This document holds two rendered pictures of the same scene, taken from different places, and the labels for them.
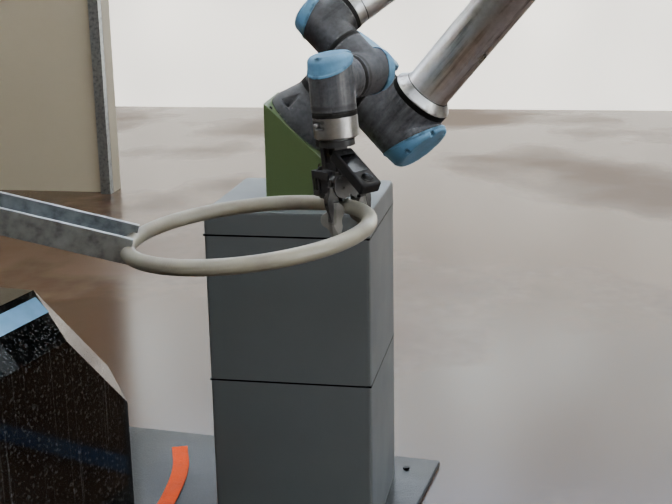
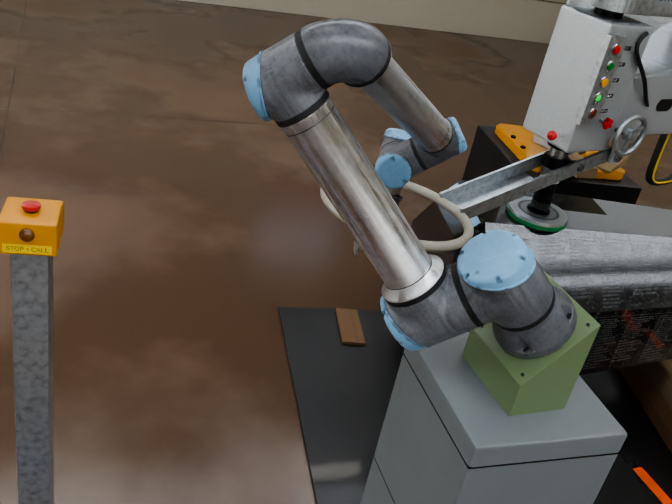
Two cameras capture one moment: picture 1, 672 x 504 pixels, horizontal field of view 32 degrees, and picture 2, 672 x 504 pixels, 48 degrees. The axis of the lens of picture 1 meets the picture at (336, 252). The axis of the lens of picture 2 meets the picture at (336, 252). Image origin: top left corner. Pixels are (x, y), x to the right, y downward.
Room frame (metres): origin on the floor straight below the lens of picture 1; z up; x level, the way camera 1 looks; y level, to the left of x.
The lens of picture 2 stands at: (3.87, -1.14, 1.93)
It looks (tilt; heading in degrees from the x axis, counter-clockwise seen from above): 29 degrees down; 146
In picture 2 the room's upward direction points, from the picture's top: 12 degrees clockwise
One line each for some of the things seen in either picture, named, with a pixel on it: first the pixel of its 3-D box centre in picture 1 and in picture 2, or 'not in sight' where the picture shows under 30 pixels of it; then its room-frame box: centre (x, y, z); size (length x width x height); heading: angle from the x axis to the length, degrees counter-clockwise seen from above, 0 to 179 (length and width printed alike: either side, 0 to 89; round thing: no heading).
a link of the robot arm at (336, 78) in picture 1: (332, 83); (396, 153); (2.34, 0.00, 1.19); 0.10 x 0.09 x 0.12; 144
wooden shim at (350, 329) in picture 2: not in sight; (349, 326); (1.64, 0.50, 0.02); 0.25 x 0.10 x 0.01; 159
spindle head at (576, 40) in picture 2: not in sight; (599, 83); (2.15, 0.89, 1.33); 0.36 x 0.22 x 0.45; 93
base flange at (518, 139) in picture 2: not in sight; (557, 150); (1.48, 1.57, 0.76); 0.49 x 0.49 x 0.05; 73
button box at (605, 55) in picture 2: not in sight; (600, 80); (2.27, 0.75, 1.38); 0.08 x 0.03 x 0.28; 93
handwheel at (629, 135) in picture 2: not in sight; (621, 131); (2.27, 0.94, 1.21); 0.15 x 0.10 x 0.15; 93
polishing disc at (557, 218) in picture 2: not in sight; (537, 211); (2.15, 0.81, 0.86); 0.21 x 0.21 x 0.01
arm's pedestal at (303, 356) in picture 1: (306, 355); (466, 502); (2.90, 0.08, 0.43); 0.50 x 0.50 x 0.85; 79
